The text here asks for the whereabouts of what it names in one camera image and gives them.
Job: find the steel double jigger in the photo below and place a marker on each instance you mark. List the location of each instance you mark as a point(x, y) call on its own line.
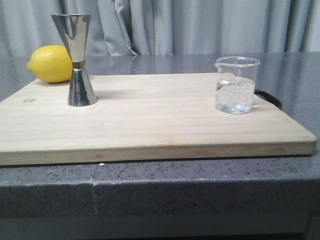
point(73, 30)

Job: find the clear glass beaker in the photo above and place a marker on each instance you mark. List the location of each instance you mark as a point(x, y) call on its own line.
point(235, 85)

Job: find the yellow lemon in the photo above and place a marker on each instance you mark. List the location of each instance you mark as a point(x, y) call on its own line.
point(51, 64)

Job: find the grey curtain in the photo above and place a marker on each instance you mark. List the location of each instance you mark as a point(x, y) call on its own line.
point(166, 27)

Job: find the black cutting board handle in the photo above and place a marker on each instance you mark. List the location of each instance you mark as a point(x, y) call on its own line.
point(269, 98)

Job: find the wooden cutting board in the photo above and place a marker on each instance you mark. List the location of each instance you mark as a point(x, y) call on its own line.
point(141, 117)

